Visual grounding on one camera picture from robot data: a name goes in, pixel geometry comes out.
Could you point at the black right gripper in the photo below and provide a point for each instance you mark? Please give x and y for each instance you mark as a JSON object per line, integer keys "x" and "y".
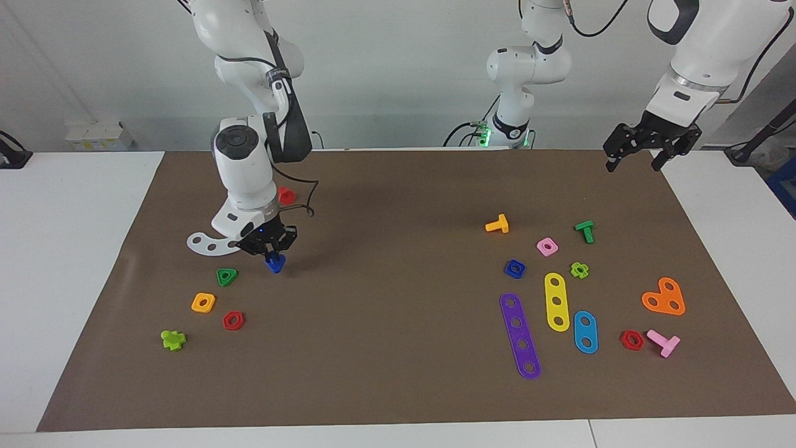
{"x": 264, "y": 236}

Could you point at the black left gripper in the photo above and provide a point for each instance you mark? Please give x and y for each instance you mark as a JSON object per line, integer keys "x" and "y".
{"x": 662, "y": 134}

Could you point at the blue triangle-head toy bolt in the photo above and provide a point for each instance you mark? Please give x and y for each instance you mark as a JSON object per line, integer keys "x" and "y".
{"x": 274, "y": 266}

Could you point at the blue square toy nut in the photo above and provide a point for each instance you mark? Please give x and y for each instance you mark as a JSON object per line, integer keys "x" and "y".
{"x": 520, "y": 272}

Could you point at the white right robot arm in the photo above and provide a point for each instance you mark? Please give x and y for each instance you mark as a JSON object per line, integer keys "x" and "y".
{"x": 245, "y": 168}

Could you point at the red round toy nut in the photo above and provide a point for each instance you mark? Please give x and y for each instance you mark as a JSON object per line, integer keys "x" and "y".
{"x": 287, "y": 196}

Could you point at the green triangle toy nut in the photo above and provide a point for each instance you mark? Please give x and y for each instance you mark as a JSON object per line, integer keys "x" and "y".
{"x": 231, "y": 279}

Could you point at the white curved perforated strip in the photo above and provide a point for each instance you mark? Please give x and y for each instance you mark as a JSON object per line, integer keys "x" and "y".
{"x": 202, "y": 246}

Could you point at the red hexagon toy nut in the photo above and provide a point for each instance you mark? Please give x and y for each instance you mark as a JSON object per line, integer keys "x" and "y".
{"x": 624, "y": 340}
{"x": 240, "y": 323}

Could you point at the orange square toy nut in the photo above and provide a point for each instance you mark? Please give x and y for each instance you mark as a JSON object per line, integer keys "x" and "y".
{"x": 209, "y": 307}

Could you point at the black stand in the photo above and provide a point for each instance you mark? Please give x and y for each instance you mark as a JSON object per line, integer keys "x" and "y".
{"x": 762, "y": 134}

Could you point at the green toy bolt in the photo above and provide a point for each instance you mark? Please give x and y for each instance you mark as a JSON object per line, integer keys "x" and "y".
{"x": 585, "y": 230}

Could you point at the blue crate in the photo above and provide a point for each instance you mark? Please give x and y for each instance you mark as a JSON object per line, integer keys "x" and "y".
{"x": 785, "y": 186}

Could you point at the pink square toy nut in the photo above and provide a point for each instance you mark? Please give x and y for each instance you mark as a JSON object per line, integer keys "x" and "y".
{"x": 553, "y": 251}

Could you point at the lime cross toy nut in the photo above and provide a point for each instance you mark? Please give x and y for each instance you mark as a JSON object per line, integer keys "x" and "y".
{"x": 575, "y": 272}

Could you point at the brown paper mat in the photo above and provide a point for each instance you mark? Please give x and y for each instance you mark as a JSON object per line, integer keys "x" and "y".
{"x": 398, "y": 342}

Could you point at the orange heart-shaped plate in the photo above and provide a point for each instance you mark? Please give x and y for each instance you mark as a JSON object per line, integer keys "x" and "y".
{"x": 662, "y": 306}

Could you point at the orange toy bolt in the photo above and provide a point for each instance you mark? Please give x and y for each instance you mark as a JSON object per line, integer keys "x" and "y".
{"x": 497, "y": 225}

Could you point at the yellow three-hole strip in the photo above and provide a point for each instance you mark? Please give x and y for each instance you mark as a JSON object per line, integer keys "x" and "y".
{"x": 556, "y": 291}

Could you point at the large pink toy bolt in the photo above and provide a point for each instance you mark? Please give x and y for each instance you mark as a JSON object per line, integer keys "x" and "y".
{"x": 665, "y": 343}

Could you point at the blue two-hole strip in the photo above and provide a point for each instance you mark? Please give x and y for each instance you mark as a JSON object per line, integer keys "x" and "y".
{"x": 585, "y": 333}

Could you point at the white box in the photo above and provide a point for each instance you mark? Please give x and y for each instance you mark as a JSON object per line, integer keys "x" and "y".
{"x": 93, "y": 135}

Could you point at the purple four-hole strip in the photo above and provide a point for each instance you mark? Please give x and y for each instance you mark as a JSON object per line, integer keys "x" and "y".
{"x": 518, "y": 333}

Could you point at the black device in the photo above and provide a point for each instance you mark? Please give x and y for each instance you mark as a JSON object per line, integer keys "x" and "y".
{"x": 12, "y": 158}

